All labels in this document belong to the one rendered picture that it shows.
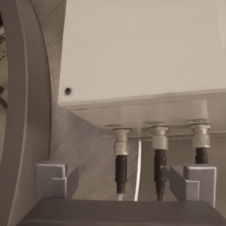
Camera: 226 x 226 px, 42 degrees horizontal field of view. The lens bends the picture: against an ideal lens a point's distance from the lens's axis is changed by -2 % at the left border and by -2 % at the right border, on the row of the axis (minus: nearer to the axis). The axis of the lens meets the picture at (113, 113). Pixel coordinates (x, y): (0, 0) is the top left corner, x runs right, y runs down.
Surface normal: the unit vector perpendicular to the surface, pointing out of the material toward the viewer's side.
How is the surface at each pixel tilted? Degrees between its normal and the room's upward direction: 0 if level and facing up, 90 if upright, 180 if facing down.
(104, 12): 90
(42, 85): 35
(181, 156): 90
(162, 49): 90
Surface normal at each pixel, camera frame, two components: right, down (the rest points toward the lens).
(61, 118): -0.34, -0.26
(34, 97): 0.94, -0.17
